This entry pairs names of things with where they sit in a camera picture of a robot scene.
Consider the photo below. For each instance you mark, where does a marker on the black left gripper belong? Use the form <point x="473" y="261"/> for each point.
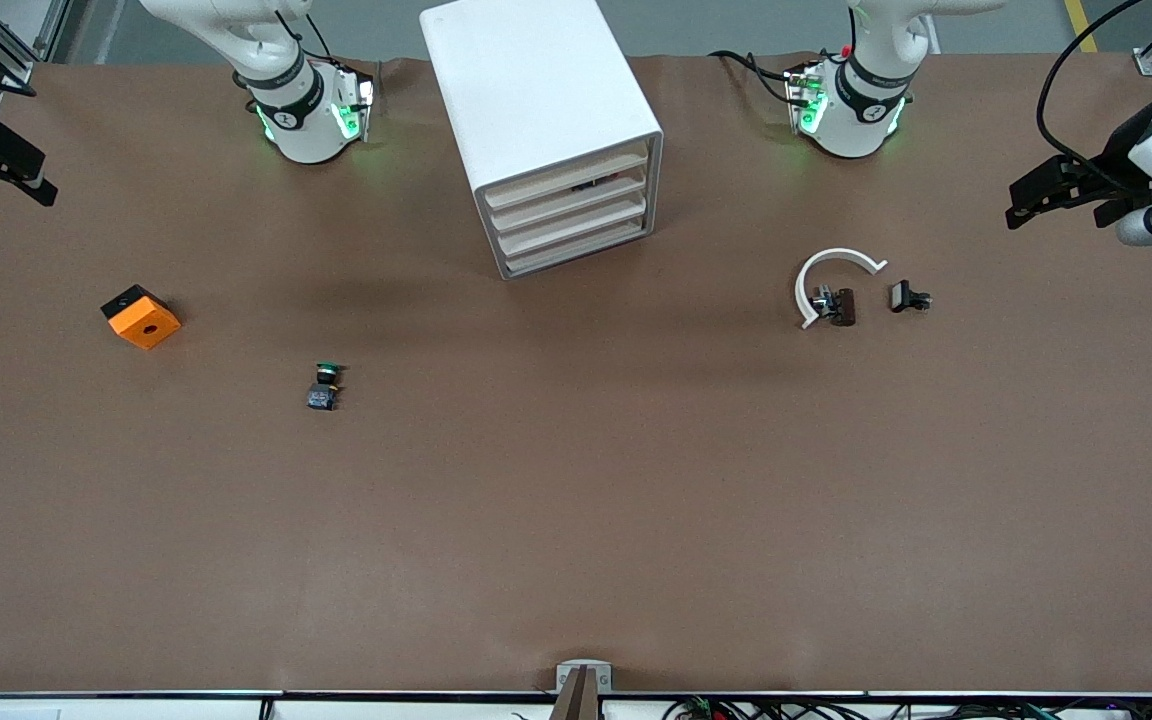
<point x="1119" y="160"/>

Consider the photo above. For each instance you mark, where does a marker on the green push button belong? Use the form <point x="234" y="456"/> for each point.
<point x="321" y="397"/>

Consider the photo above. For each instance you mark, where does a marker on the white beige cabinet drawer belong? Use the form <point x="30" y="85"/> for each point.
<point x="556" y="206"/>
<point x="556" y="254"/>
<point x="556" y="230"/>
<point x="556" y="179"/>

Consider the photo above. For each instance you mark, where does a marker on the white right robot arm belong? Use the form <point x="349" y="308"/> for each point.
<point x="301" y="130"/>

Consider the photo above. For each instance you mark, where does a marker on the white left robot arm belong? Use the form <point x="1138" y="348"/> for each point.
<point x="861" y="130"/>

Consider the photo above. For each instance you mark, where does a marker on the orange black button box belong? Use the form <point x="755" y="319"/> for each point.
<point x="146" y="325"/>

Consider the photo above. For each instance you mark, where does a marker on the white drawer cabinet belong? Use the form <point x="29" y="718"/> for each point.
<point x="536" y="90"/>

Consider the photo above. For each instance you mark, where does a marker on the small black clip part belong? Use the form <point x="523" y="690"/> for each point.
<point x="901" y="296"/>

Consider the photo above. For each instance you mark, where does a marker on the brown cylinder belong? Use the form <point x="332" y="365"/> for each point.
<point x="844" y="308"/>

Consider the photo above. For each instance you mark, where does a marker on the chrome valve fitting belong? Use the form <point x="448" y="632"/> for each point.
<point x="822" y="300"/>

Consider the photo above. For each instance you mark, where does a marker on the brown tapered pole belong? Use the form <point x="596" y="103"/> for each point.
<point x="578" y="702"/>

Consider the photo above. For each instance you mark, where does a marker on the white table edge rail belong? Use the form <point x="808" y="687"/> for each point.
<point x="136" y="711"/>

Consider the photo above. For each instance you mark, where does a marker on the grey metal bracket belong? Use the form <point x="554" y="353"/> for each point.
<point x="566" y="675"/>

